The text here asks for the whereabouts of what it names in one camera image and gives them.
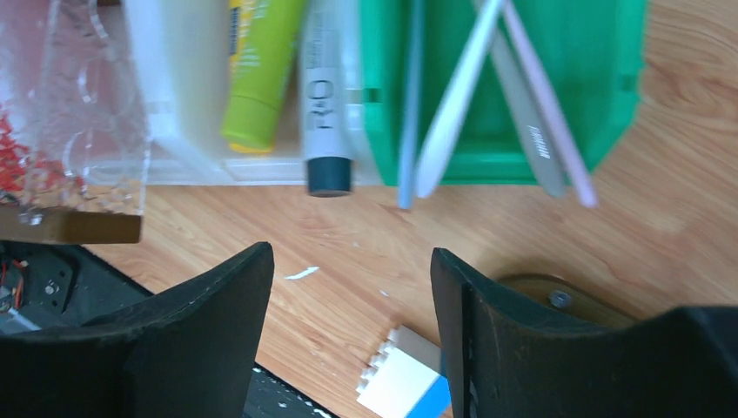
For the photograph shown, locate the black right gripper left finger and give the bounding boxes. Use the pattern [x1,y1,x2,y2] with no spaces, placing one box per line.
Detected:
[1,242,274,417]

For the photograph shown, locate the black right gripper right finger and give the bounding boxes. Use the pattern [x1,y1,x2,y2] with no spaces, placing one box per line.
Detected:
[430,248,737,417]

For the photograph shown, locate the green toothpaste tube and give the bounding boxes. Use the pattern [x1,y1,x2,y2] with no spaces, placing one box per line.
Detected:
[220,0,307,153]

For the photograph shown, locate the white toothpaste tube black cap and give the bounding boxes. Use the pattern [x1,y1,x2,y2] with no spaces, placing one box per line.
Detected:
[299,1,352,198]

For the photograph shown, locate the grey toothbrush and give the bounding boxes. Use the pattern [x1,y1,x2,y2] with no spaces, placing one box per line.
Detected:
[489,27,567,198]

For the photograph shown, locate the light blue toothbrush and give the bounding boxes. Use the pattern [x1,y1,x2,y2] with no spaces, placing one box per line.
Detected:
[397,0,425,210]

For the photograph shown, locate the white blue toy brick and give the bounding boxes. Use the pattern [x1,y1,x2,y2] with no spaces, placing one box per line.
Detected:
[356,326,451,418]

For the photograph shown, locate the brown wooden block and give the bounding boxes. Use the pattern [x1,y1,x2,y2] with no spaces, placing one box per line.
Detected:
[1,205,143,245]

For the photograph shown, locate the clear acrylic rack strips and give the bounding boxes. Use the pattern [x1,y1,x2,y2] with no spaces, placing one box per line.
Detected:
[1,1,151,215]

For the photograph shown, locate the white bin with toothpastes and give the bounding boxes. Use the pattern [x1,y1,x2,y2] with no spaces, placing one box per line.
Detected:
[124,0,382,187]

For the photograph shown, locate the green plastic bin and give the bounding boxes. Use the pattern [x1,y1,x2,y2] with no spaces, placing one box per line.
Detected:
[359,0,647,186]

